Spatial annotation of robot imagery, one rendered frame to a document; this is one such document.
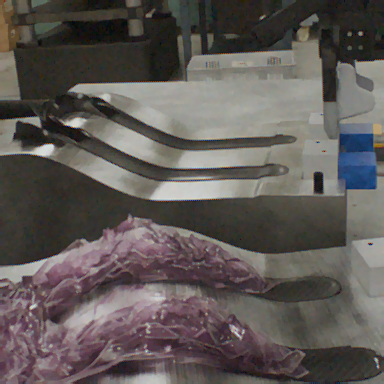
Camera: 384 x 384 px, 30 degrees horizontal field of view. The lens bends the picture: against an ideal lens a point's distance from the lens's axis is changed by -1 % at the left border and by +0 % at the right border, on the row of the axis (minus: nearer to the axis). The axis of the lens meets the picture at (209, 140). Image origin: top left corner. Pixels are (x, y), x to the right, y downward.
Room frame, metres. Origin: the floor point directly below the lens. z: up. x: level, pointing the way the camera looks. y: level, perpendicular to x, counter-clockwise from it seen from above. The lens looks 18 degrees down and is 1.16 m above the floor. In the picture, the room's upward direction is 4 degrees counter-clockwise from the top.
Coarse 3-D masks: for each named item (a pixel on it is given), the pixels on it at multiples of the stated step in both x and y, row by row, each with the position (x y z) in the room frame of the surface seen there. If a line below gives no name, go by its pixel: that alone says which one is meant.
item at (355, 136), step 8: (312, 120) 0.81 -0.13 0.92; (320, 120) 0.81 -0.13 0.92; (312, 128) 0.80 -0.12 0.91; (320, 128) 0.80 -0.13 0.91; (344, 128) 0.81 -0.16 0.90; (352, 128) 0.81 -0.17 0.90; (360, 128) 0.81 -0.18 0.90; (368, 128) 0.81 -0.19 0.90; (312, 136) 0.80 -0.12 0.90; (320, 136) 0.80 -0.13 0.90; (344, 136) 0.79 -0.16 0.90; (352, 136) 0.79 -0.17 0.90; (360, 136) 0.79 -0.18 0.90; (368, 136) 0.79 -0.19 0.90; (376, 136) 0.80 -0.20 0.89; (344, 144) 0.79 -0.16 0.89; (352, 144) 0.79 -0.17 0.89; (360, 144) 0.79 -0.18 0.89; (368, 144) 0.79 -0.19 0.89
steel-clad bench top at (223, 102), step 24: (144, 96) 1.47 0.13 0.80; (168, 96) 1.45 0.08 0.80; (192, 96) 1.44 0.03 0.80; (216, 96) 1.43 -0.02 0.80; (240, 96) 1.41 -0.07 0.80; (264, 96) 1.40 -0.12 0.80; (288, 96) 1.38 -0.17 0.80; (312, 96) 1.37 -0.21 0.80; (24, 120) 1.34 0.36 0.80; (192, 120) 1.26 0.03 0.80; (216, 120) 1.25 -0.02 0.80; (240, 120) 1.24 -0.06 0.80; (264, 120) 1.22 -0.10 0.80; (360, 120) 1.18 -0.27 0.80; (0, 144) 1.19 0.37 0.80; (360, 192) 0.86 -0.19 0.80; (360, 216) 0.78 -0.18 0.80; (0, 264) 0.72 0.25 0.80
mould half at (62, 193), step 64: (128, 128) 0.85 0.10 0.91; (192, 128) 0.92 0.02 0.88; (256, 128) 0.90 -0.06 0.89; (0, 192) 0.72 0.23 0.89; (64, 192) 0.70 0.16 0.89; (128, 192) 0.69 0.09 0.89; (192, 192) 0.69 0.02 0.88; (256, 192) 0.67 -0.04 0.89; (320, 192) 0.65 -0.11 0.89; (0, 256) 0.72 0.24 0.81
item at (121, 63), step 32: (64, 0) 5.45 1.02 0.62; (96, 0) 5.28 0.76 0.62; (128, 0) 4.61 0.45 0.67; (160, 0) 5.27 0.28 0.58; (32, 32) 4.71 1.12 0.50; (64, 32) 5.26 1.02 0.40; (96, 32) 5.01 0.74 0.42; (128, 32) 5.05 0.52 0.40; (160, 32) 4.99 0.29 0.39; (32, 64) 4.64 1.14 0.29; (64, 64) 4.61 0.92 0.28; (96, 64) 4.59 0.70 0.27; (128, 64) 4.56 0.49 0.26; (160, 64) 4.87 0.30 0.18; (32, 96) 4.64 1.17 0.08
